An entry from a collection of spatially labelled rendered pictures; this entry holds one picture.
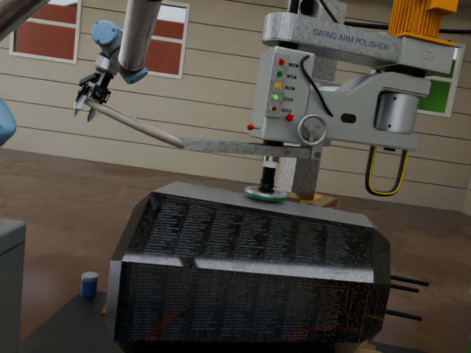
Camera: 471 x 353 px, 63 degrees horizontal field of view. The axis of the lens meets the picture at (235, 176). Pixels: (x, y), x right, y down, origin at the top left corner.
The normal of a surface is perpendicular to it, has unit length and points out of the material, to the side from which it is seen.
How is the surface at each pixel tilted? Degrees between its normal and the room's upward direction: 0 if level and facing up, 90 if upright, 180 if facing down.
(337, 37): 90
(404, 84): 90
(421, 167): 90
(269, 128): 90
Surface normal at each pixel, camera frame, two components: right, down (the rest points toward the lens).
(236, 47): 0.00, 0.14
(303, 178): 0.40, 0.18
